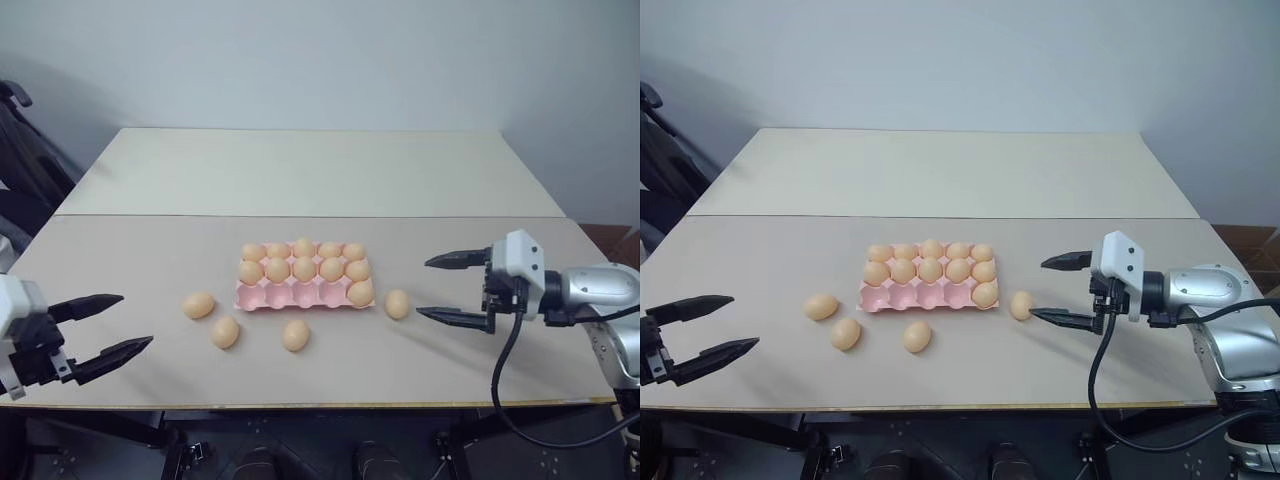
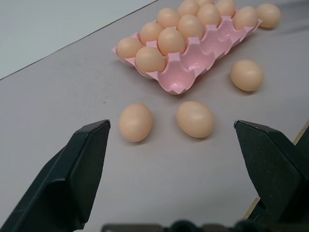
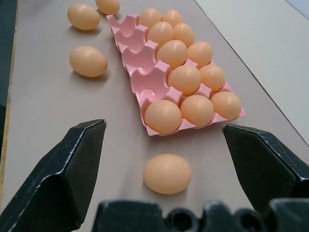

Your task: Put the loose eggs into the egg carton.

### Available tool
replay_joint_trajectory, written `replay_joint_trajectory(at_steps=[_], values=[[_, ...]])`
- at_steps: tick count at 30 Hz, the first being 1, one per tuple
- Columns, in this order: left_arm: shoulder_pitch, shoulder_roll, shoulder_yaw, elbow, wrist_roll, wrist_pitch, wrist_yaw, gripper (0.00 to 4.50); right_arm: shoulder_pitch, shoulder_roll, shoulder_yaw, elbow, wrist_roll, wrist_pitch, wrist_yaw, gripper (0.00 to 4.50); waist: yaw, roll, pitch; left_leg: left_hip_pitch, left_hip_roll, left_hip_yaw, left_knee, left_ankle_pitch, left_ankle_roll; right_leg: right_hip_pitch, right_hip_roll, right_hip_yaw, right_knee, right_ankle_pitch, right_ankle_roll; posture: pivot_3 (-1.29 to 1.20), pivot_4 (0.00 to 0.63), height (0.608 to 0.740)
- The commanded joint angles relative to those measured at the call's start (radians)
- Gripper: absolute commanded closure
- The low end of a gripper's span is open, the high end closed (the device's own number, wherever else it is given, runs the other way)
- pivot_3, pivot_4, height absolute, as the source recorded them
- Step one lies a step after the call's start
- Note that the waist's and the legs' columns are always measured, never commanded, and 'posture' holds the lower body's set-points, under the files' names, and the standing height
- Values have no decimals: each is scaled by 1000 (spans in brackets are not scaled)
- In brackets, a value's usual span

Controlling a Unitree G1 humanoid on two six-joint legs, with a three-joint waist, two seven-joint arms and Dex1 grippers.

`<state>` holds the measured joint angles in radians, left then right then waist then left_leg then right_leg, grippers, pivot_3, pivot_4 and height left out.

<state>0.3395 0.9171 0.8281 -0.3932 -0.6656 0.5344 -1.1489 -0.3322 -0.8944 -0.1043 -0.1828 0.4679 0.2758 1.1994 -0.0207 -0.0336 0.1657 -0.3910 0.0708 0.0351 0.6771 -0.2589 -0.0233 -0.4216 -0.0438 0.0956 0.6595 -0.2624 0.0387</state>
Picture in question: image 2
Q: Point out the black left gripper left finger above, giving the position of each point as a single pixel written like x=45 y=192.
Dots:
x=62 y=178

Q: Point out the pink egg tray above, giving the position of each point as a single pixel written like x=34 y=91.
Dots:
x=193 y=60

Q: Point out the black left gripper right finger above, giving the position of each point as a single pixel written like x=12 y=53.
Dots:
x=272 y=164

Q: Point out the beige egg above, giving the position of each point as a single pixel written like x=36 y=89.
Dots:
x=245 y=17
x=188 y=7
x=168 y=17
x=195 y=119
x=226 y=7
x=150 y=60
x=247 y=75
x=190 y=26
x=171 y=41
x=136 y=122
x=208 y=15
x=268 y=15
x=128 y=48
x=205 y=2
x=150 y=32

